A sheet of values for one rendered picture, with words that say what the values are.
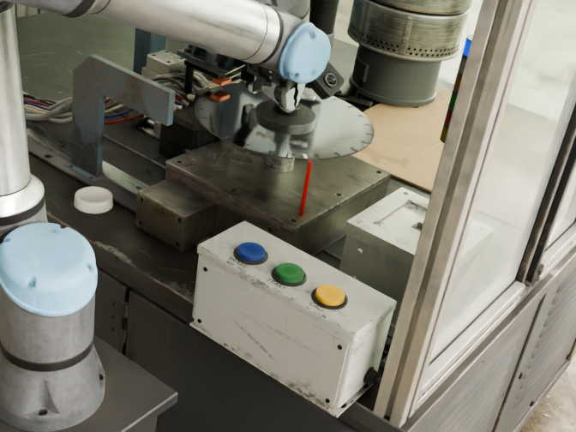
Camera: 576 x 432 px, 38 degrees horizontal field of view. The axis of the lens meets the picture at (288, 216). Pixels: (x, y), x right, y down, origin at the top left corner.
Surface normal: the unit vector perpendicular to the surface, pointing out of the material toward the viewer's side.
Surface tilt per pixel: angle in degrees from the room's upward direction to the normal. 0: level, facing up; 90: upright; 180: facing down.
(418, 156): 0
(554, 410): 0
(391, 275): 90
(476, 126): 90
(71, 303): 88
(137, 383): 0
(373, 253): 90
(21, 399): 73
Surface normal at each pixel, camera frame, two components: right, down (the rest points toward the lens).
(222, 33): 0.51, 0.66
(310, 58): 0.61, 0.47
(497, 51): -0.59, 0.33
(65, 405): 0.57, 0.21
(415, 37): 0.02, 0.51
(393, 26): -0.36, 0.43
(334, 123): 0.15, -0.85
